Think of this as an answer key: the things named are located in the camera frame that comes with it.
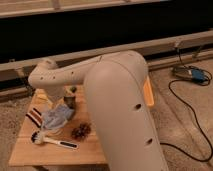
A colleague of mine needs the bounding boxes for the black power cable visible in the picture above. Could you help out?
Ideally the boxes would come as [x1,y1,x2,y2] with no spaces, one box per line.
[159,46,213,163]

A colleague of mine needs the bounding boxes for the blue crumpled cloth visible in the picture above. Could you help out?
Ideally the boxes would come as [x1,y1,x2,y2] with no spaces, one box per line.
[41,104,75,130]

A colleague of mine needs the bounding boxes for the blue power adapter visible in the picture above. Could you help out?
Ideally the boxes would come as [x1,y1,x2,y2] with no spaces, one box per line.
[172,66,206,83]

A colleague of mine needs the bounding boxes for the white dish brush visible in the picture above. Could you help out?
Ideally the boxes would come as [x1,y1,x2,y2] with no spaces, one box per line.
[31,131,78,149]

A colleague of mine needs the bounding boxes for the orange plastic bin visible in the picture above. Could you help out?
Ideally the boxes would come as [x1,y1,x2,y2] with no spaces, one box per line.
[143,78,154,107]

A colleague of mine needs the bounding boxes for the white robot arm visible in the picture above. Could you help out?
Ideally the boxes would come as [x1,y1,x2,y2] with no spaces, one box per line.
[28,50,169,171]

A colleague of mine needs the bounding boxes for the wooden folding table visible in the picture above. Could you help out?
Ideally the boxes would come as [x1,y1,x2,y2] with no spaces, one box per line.
[9,86,106,166]

